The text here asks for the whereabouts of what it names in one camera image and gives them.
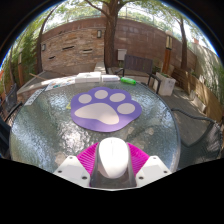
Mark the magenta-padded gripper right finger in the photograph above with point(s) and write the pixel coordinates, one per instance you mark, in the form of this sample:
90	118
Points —
150	168

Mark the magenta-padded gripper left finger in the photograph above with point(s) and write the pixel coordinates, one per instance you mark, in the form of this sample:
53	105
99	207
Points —
75	168

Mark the white computer mouse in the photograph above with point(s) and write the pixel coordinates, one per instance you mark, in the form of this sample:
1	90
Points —
113	158

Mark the purple paw-shaped mouse pad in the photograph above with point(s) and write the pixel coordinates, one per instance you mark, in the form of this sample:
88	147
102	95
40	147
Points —
100	113

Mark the black mesh patio chair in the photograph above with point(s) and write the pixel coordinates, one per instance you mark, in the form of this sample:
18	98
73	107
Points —
206	140
4	136
10	100

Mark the white black-printed paper sheet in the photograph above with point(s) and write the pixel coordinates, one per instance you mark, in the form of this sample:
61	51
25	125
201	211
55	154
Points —
33	96

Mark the white square planter box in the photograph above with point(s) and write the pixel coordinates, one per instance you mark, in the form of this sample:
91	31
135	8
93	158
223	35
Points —
165	85

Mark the colourful printed leaflet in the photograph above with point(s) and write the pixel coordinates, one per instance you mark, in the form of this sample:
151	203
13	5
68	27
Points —
60	83

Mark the green packet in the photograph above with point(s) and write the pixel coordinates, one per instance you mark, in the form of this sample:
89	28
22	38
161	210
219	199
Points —
128	80

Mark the stone-edged raised basin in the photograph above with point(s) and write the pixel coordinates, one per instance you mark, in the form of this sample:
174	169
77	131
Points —
33	83

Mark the small white blue-printed box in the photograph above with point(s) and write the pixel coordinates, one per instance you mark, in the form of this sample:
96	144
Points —
110	78

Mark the wooden stick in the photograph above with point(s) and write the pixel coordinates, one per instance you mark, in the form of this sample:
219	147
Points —
38	77

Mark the dark wooden-backed armchair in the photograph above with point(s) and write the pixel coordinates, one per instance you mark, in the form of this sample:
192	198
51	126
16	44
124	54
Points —
138	63

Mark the slim leaning tree trunk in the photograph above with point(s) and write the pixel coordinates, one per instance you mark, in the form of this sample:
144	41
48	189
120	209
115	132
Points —
39	50

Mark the slim straight tree trunk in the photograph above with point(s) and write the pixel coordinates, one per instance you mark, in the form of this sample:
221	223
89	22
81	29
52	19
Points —
183	43

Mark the thick forked tree trunk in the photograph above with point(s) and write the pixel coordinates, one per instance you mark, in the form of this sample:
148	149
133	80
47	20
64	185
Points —
110	36

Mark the wooden post with lamp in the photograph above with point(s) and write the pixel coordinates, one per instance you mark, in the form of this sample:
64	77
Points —
166	56

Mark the grey wall utility box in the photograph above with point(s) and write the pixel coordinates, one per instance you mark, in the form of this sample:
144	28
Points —
122	54

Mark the black wall lamp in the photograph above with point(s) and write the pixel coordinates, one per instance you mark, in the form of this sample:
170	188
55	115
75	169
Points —
43	47
99	34

